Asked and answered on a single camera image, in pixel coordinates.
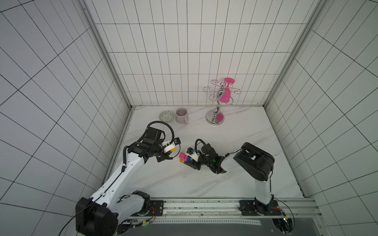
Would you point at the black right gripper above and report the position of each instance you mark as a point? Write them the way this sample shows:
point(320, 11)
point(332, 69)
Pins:
point(194, 161)

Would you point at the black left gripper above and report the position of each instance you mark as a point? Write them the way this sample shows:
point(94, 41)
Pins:
point(160, 159)

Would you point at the pink lego brick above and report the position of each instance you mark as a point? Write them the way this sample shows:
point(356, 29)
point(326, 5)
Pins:
point(183, 156)

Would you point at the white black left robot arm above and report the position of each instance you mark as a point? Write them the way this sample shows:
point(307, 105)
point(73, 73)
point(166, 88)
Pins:
point(108, 211)

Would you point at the green patterned small bowl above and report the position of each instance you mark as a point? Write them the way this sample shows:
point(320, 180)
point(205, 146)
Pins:
point(167, 116)

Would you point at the chrome cup holder stand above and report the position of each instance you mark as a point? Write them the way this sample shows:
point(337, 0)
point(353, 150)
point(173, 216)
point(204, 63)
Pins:
point(216, 117)

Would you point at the pale pink ribbed mug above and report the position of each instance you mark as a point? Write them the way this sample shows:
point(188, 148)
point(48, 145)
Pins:
point(182, 116)

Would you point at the pink plastic goblet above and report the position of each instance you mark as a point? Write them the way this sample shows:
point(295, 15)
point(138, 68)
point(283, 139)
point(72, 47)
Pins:
point(226, 91)

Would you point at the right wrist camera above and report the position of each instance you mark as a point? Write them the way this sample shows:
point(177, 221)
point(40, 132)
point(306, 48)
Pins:
point(194, 155)

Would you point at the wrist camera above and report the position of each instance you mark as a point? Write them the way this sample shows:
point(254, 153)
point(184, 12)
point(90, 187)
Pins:
point(194, 155)
point(171, 146)

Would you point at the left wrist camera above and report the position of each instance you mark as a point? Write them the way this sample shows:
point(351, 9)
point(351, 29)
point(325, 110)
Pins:
point(171, 146)

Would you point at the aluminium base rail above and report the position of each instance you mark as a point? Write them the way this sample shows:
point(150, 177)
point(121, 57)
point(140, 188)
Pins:
point(212, 210)

